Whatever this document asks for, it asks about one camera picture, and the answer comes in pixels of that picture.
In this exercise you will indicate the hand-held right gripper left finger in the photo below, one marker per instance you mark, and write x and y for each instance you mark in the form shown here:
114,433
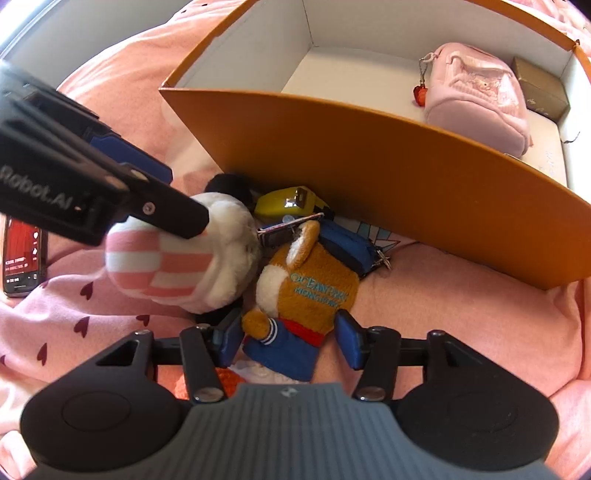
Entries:
231,344

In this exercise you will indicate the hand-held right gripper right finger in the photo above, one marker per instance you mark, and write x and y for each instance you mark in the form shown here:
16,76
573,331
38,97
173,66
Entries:
348,341

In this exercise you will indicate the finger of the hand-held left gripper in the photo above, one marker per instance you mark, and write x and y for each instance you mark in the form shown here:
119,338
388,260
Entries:
134,154
175,212

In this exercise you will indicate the brown plush toy orange shirt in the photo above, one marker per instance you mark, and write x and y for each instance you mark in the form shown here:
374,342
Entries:
318,286

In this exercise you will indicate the pink striped white plush toy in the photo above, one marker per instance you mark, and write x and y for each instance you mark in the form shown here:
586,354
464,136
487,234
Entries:
221,272

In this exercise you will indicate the orange cardboard box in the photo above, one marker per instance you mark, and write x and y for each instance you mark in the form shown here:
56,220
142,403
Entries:
392,184

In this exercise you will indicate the pink fabric pouch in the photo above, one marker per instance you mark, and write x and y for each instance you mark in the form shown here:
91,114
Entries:
480,101

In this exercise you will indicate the orange knitted item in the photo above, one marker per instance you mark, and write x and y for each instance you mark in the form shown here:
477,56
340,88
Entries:
231,381

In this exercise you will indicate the white printed cloth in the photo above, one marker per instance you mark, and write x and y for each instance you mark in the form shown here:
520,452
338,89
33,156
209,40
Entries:
263,371

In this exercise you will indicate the blue pouch with keyring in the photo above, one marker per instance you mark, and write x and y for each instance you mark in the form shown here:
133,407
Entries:
351,249

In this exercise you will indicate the yellow toy case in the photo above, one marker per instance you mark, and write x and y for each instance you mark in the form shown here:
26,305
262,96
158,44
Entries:
277,203

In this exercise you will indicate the black smartphone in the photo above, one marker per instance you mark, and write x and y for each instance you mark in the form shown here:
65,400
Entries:
23,258

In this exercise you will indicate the small pink-edged device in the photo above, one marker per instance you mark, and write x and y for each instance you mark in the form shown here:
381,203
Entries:
277,235

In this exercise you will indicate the pink printed blanket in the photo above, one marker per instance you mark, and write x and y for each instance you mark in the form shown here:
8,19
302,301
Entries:
461,318

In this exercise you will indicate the flat white box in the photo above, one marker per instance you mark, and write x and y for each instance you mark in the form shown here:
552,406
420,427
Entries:
547,152

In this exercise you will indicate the small gold box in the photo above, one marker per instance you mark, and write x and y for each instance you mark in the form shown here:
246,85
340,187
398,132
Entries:
540,87

